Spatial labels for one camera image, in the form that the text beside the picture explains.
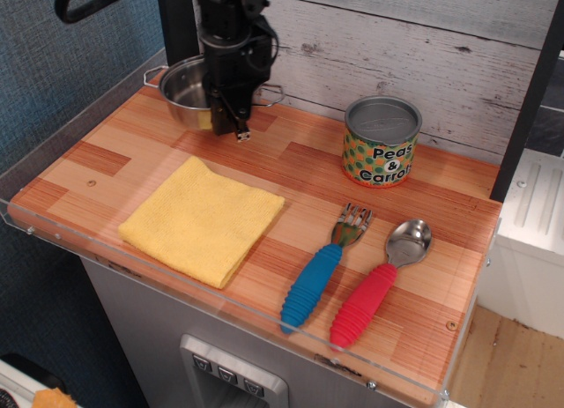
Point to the blue handled fork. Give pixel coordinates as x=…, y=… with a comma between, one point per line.
x=307, y=290

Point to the small steel pot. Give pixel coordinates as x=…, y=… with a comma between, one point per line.
x=182, y=87

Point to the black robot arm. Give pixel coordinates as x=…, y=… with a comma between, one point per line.
x=233, y=23

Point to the black upright post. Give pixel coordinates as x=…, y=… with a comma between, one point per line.
x=179, y=28
x=531, y=104

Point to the black upright post right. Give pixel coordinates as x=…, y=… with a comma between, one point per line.
x=531, y=104

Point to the peas and carrots tin can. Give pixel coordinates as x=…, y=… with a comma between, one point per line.
x=381, y=133

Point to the grey toy fridge cabinet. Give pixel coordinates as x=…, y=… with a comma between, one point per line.
x=149, y=321

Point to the orange plush object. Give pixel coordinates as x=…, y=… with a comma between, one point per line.
x=52, y=398

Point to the yellow folded cloth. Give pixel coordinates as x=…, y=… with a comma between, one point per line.
x=200, y=223

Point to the red handled spoon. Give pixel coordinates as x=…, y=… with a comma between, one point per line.
x=406, y=245

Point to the white toy sink unit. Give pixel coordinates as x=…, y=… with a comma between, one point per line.
x=523, y=276

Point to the black upright post left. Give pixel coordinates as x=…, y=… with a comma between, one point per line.
x=179, y=28

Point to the silver dispenser button panel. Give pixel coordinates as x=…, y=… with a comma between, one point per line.
x=219, y=379

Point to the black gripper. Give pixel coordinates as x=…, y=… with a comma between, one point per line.
x=233, y=74

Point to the clear acrylic table guard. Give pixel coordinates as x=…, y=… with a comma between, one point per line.
x=84, y=142

